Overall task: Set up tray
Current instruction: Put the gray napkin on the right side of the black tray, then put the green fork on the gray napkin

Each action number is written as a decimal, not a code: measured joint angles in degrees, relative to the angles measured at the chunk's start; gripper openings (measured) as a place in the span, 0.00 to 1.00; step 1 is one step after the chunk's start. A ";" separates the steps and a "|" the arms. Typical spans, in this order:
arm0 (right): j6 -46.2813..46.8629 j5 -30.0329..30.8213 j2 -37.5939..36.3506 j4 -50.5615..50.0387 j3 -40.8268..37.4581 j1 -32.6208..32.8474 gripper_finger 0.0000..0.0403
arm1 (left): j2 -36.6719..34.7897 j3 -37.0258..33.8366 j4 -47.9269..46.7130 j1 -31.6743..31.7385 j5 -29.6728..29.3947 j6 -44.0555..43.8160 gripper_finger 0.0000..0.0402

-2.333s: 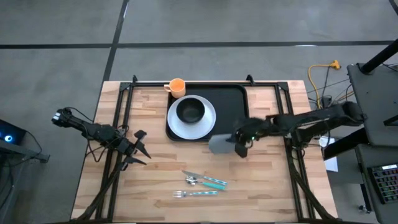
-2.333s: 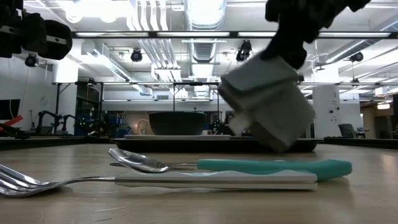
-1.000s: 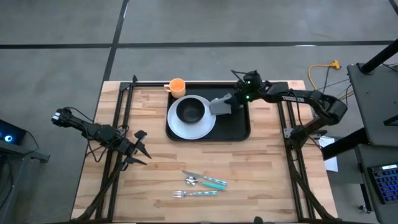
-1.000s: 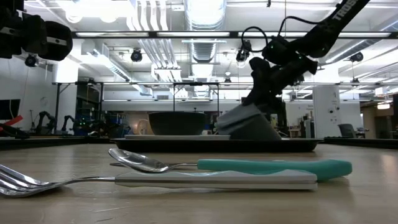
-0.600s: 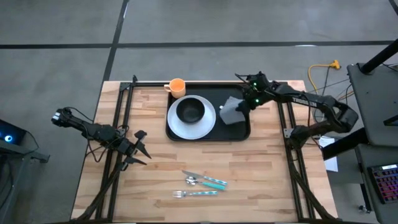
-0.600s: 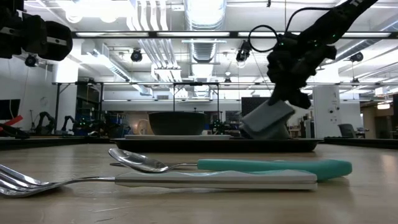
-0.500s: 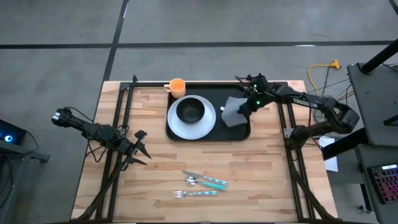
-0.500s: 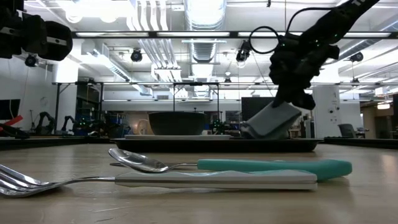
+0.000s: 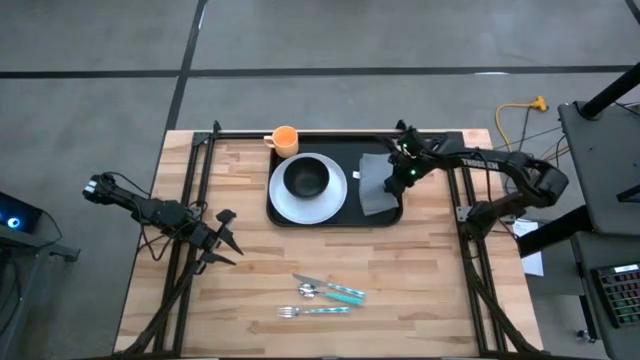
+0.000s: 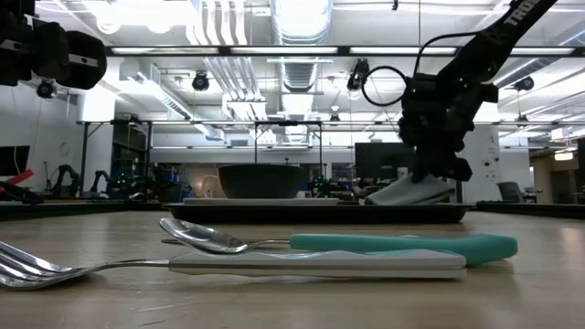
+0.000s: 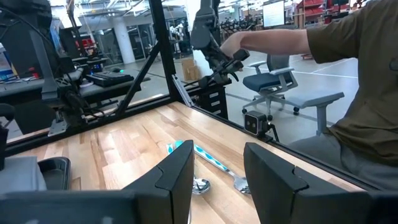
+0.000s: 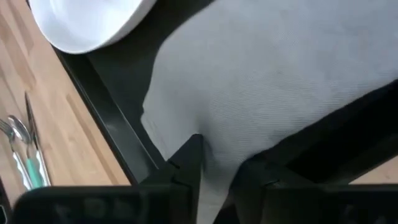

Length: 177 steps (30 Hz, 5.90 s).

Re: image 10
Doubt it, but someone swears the fork with patterned green handle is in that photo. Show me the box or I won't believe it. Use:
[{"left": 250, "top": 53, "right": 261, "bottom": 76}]
[{"left": 0, "top": 240, "right": 467, "bottom": 292}]

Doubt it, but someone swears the spoon with teal handle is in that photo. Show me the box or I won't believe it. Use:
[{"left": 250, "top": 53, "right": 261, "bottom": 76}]
[{"left": 158, "top": 217, "right": 519, "bottom": 267}]

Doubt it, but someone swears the black crossbar with light strips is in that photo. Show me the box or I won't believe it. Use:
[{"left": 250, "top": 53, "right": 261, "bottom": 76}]
[{"left": 103, "top": 44, "right": 585, "bottom": 58}]

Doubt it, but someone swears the black bowl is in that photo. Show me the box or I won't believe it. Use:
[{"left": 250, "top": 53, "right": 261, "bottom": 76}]
[{"left": 218, "top": 163, "right": 306, "bottom": 200}]

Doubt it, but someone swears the grey cloth napkin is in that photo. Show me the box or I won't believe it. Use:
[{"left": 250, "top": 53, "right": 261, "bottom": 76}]
[{"left": 364, "top": 172, "right": 457, "bottom": 207}]

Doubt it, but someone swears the dark wall screen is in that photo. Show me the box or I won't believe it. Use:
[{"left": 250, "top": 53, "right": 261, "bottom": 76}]
[{"left": 0, "top": 144, "right": 31, "bottom": 177}]

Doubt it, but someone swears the black background rig frame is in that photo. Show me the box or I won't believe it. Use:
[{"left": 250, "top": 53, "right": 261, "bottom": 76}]
[{"left": 77, "top": 119, "right": 154, "bottom": 198}]

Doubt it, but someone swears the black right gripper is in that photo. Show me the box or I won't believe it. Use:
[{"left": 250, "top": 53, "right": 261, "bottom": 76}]
[{"left": 399, "top": 72, "right": 499, "bottom": 184}]

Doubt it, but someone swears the black serving tray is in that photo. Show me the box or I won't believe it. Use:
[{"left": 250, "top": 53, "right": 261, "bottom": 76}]
[{"left": 163, "top": 202, "right": 475, "bottom": 226}]

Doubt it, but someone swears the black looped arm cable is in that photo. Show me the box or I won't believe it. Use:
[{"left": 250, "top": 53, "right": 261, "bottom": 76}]
[{"left": 360, "top": 30, "right": 481, "bottom": 109}]

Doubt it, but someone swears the silver ceiling duct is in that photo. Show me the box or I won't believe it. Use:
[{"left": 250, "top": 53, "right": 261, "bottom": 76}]
[{"left": 269, "top": 0, "right": 335, "bottom": 92}]

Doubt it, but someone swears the black computer monitor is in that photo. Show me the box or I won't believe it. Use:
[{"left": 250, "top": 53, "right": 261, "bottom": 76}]
[{"left": 354, "top": 142, "right": 415, "bottom": 182}]

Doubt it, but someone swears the grey office chair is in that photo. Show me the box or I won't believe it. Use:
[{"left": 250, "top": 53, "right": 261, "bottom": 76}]
[{"left": 495, "top": 181, "right": 525, "bottom": 204}]

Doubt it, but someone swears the white building pillar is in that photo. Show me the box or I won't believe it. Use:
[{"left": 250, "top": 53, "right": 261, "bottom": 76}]
[{"left": 460, "top": 122, "right": 502, "bottom": 204}]

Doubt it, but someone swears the red angled bar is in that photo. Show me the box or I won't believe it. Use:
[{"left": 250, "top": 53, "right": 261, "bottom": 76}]
[{"left": 0, "top": 168, "right": 36, "bottom": 187}]

